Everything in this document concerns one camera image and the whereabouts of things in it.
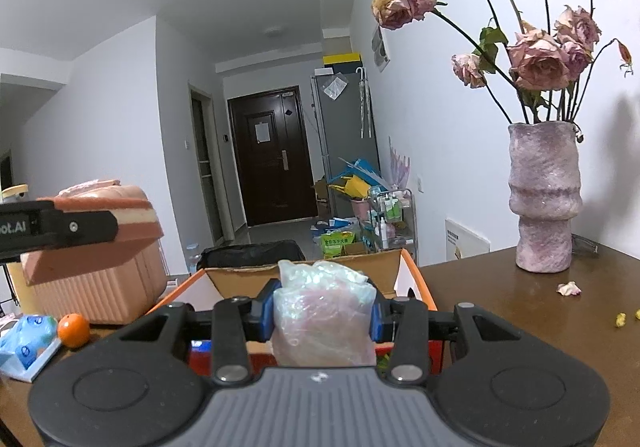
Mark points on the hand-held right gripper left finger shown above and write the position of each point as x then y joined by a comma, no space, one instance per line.
267,312

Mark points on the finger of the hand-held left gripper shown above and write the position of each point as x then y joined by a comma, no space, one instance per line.
80,227

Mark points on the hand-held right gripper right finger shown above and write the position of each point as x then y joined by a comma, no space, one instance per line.
380,322

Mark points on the brown sponge block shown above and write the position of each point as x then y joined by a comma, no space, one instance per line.
80,262

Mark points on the red cardboard box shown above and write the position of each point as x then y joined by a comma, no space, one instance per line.
240,282

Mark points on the clear plastic bag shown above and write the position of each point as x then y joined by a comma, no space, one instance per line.
335,87
325,322

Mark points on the yellow insulated bottle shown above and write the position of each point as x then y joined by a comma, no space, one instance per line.
12,192

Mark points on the black chair back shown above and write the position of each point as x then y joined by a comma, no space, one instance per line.
255,254

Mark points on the pink ribbed suitcase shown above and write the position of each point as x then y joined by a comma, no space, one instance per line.
110,292

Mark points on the floor clutter pile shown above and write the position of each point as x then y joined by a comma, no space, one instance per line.
337,242

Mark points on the clear water bottle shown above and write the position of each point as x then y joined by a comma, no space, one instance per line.
194,257

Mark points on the white trolley cart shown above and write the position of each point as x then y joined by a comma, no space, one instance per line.
410,227

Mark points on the toiletry bottles in trolley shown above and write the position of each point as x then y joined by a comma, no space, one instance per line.
390,222

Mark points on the orange fruit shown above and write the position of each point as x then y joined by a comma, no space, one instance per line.
73,331

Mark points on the blue wet wipes pack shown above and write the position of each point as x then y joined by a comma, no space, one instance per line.
25,342

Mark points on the pink bin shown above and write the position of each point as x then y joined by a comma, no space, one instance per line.
359,208

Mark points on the brown floor carton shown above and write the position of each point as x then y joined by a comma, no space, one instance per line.
322,199

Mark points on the dark brown entrance door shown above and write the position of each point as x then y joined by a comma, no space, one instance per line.
270,167

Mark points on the white paper on door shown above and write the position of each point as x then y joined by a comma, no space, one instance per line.
262,132

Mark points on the grey refrigerator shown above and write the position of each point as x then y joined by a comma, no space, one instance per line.
345,127

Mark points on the purple textured vase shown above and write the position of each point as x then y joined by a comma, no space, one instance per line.
545,197

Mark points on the hanging white umbrella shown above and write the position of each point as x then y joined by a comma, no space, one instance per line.
365,102

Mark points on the clear plastic bag on refrigerator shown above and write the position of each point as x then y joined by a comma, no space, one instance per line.
335,87

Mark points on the scattered yellow flower bits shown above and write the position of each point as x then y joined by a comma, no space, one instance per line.
620,320

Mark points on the yellow and black box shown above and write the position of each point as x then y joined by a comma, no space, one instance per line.
342,59

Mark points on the bouquet of dried pink roses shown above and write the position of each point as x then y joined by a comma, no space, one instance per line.
537,57

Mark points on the white box against wall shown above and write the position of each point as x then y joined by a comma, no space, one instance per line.
465,239

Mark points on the side doorway frame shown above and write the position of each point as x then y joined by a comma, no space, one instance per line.
205,167

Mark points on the white wall socket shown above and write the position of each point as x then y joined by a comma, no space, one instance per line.
420,184

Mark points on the purple lavender wall decal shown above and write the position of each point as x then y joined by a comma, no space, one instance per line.
400,164

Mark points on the white wall panel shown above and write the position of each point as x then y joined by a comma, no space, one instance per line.
381,49

